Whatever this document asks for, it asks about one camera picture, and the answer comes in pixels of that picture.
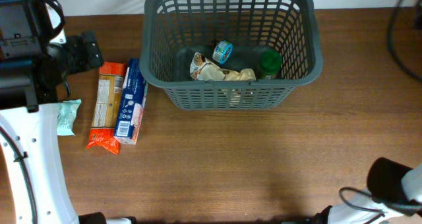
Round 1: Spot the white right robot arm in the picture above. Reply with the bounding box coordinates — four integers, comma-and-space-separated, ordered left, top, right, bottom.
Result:
309, 157, 421, 224

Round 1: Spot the blue biscuit box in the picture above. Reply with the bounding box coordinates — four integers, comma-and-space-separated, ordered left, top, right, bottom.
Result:
114, 58, 148, 145

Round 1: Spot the beige brown snack bag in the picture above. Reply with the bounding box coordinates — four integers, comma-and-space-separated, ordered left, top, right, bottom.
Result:
189, 51, 256, 109

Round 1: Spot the mint green snack pouch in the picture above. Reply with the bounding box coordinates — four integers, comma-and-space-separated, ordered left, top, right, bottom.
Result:
57, 99, 82, 136

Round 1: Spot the blue round tin can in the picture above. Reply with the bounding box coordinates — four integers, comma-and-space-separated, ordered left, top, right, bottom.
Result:
212, 40, 233, 64

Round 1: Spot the grey plastic basket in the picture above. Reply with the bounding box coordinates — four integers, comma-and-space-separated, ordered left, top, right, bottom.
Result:
140, 0, 323, 110

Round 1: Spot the green lid jar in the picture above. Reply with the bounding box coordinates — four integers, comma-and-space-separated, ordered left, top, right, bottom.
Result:
258, 49, 282, 80

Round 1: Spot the orange biscuit packet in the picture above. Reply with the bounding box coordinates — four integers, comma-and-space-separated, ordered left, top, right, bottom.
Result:
86, 62, 127, 154

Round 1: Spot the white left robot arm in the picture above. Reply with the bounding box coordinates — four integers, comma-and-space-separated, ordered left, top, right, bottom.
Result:
1, 0, 108, 223

